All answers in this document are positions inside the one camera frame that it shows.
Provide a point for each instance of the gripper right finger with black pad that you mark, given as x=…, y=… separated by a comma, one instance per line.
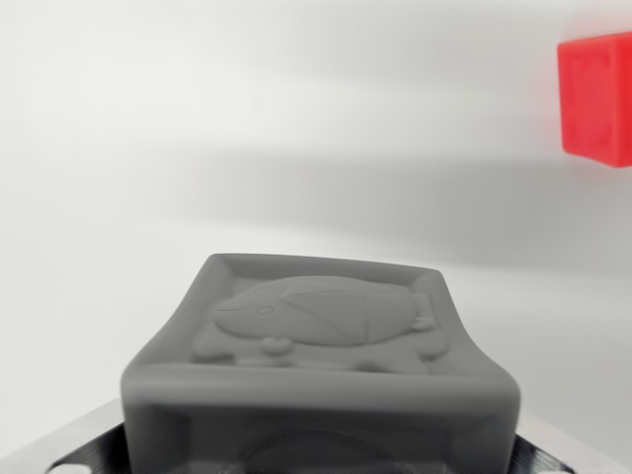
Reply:
x=533, y=451

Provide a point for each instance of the red embossed cube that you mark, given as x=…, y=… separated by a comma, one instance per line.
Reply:
x=595, y=99

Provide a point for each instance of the grey embossed cube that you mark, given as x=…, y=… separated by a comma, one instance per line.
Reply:
x=321, y=375

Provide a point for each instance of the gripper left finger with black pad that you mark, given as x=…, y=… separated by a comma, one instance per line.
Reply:
x=94, y=444

